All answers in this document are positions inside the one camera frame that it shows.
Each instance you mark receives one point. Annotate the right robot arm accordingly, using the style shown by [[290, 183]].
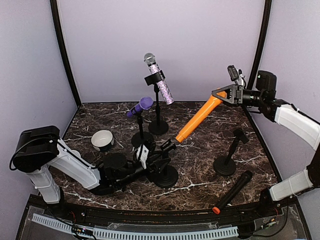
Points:
[[284, 114]]

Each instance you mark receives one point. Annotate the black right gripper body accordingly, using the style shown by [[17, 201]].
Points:
[[239, 94]]

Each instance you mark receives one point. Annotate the small black stand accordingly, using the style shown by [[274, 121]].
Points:
[[169, 176], [224, 165]]

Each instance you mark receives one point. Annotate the black microphone orange cap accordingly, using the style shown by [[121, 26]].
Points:
[[244, 179]]

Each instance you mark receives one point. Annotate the orange toy microphone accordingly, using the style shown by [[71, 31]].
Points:
[[198, 118]]

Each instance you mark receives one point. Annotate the right black corner post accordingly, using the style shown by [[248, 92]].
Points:
[[260, 44]]

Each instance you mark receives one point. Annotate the left black corner post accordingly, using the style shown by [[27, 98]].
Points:
[[63, 51]]

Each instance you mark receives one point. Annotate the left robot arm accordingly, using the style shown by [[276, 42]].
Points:
[[38, 149]]

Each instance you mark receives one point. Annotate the white cable duct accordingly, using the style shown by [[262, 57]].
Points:
[[121, 231]]

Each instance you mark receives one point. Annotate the black stand ring clip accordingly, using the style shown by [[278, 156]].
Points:
[[141, 136]]

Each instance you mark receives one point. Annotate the white cup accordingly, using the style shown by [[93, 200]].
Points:
[[76, 153]]

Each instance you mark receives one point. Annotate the tall stand large clip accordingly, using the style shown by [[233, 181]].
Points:
[[157, 126]]

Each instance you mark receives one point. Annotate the white bowl black rim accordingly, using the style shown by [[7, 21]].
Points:
[[103, 140]]

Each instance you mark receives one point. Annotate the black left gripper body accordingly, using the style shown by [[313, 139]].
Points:
[[155, 162]]

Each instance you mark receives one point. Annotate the purple toy microphone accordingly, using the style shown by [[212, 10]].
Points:
[[145, 103]]

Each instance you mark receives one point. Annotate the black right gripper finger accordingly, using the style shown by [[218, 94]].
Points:
[[224, 99], [226, 89]]

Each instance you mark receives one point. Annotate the glitter microphone silver head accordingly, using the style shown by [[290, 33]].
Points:
[[150, 61]]

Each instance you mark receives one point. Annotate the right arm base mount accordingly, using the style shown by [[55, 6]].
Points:
[[266, 205]]

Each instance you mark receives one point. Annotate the black table front rail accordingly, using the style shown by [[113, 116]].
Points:
[[124, 208]]

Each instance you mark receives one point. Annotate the black corner post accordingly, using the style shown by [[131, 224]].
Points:
[[260, 44], [63, 51]]

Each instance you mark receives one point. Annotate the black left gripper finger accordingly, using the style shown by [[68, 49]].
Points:
[[157, 167], [156, 156]]

